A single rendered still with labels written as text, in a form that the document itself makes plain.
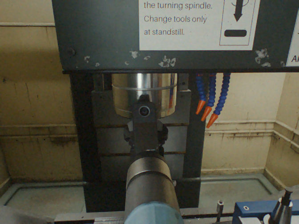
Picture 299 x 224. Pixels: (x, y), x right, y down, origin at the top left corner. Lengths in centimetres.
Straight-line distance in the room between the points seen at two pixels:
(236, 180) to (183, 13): 162
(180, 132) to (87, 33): 82
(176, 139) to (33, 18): 109
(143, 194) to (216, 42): 22
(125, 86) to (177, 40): 18
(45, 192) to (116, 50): 156
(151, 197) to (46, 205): 141
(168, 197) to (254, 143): 151
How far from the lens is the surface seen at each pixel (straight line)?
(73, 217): 104
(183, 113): 98
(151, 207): 25
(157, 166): 32
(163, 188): 28
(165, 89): 43
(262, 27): 32
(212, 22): 29
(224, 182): 176
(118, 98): 44
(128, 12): 28
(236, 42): 30
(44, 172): 177
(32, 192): 180
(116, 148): 105
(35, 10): 144
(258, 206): 63
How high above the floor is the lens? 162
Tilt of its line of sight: 19 degrees down
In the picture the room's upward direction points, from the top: straight up
